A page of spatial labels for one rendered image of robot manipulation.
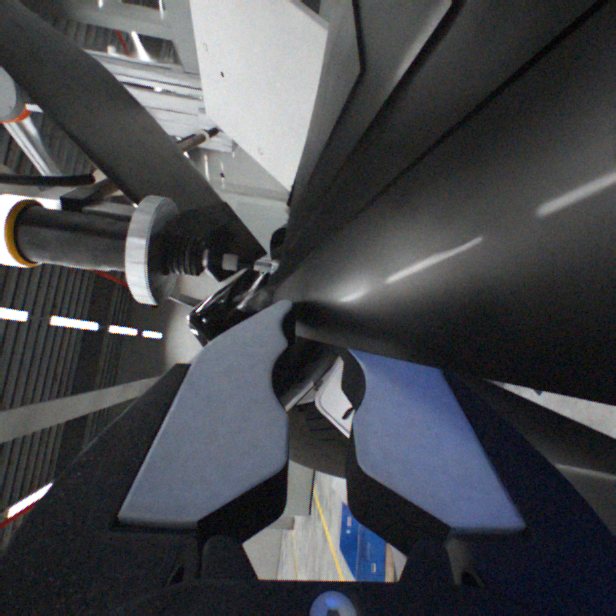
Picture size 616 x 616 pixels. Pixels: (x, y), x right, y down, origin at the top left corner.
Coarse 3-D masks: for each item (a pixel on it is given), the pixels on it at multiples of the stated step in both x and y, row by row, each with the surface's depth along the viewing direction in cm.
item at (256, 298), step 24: (240, 288) 28; (264, 288) 28; (192, 312) 29; (216, 312) 27; (240, 312) 27; (216, 336) 26; (288, 360) 26; (312, 360) 28; (336, 360) 31; (288, 384) 27
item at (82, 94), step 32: (0, 0) 26; (0, 32) 23; (32, 32) 28; (0, 64) 21; (32, 64) 24; (64, 64) 29; (96, 64) 36; (32, 96) 22; (64, 96) 26; (96, 96) 30; (128, 96) 36; (64, 128) 24; (96, 128) 27; (128, 128) 31; (160, 128) 37; (96, 160) 25; (128, 160) 28; (160, 160) 32; (128, 192) 26; (160, 192) 29; (192, 192) 33
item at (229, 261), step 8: (216, 256) 24; (224, 256) 23; (232, 256) 23; (216, 264) 24; (224, 264) 23; (232, 264) 23; (240, 264) 24; (248, 264) 24; (256, 264) 24; (264, 264) 24
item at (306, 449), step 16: (288, 416) 43; (304, 416) 42; (320, 416) 42; (304, 432) 45; (320, 432) 44; (336, 432) 44; (304, 448) 50; (320, 448) 48; (336, 448) 47; (304, 464) 56; (320, 464) 53; (336, 464) 51
